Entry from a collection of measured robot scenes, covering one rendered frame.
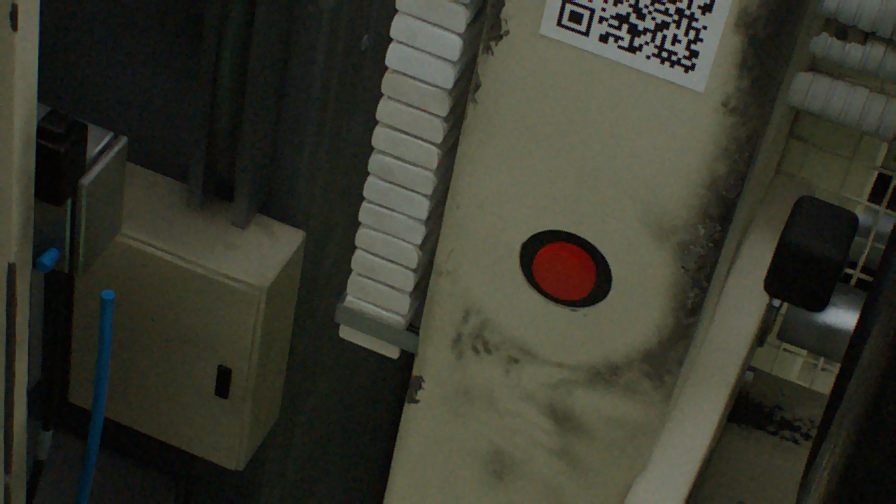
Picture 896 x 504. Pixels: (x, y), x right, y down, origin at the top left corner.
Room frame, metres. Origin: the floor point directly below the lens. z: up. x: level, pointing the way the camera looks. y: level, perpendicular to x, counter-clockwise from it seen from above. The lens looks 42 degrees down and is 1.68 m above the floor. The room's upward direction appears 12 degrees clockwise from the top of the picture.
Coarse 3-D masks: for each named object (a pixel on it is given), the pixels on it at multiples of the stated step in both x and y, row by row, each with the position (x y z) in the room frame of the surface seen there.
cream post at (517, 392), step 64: (512, 0) 0.72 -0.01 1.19; (768, 0) 0.69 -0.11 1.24; (512, 64) 0.72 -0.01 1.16; (576, 64) 0.71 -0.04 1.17; (768, 64) 0.69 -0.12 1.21; (512, 128) 0.72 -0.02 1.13; (576, 128) 0.71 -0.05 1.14; (640, 128) 0.70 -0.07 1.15; (704, 128) 0.70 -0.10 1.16; (768, 128) 0.75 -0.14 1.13; (448, 192) 0.73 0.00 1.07; (512, 192) 0.71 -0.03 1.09; (576, 192) 0.71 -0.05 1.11; (640, 192) 0.70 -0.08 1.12; (704, 192) 0.69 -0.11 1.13; (448, 256) 0.72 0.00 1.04; (512, 256) 0.71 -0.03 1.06; (640, 256) 0.70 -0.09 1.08; (704, 256) 0.69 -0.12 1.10; (448, 320) 0.72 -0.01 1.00; (512, 320) 0.71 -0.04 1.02; (576, 320) 0.70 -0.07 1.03; (640, 320) 0.70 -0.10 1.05; (704, 320) 0.76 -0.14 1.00; (448, 384) 0.72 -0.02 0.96; (512, 384) 0.71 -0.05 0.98; (576, 384) 0.70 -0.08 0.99; (640, 384) 0.69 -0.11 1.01; (448, 448) 0.72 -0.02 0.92; (512, 448) 0.71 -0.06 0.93; (576, 448) 0.70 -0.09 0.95; (640, 448) 0.69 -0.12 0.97
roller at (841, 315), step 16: (848, 288) 0.90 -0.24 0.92; (832, 304) 0.89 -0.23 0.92; (848, 304) 0.89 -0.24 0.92; (784, 320) 0.88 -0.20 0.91; (800, 320) 0.88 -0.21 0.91; (816, 320) 0.88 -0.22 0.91; (832, 320) 0.88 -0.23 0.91; (848, 320) 0.88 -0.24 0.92; (784, 336) 0.88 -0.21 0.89; (800, 336) 0.88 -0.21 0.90; (816, 336) 0.87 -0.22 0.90; (832, 336) 0.87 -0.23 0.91; (848, 336) 0.87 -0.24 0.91; (816, 352) 0.88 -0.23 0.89; (832, 352) 0.87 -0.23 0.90
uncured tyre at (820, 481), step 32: (864, 320) 0.80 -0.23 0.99; (864, 352) 0.56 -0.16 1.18; (864, 384) 0.54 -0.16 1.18; (832, 416) 0.73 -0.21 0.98; (864, 416) 0.52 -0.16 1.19; (832, 448) 0.55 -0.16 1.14; (864, 448) 0.51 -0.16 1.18; (800, 480) 0.66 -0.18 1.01; (832, 480) 0.53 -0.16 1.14; (864, 480) 0.50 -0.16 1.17
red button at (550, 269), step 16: (544, 256) 0.70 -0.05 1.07; (560, 256) 0.70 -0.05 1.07; (576, 256) 0.70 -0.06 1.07; (544, 272) 0.70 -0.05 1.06; (560, 272) 0.70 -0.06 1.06; (576, 272) 0.70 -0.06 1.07; (592, 272) 0.70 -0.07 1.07; (544, 288) 0.70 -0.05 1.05; (560, 288) 0.70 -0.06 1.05; (576, 288) 0.70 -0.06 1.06
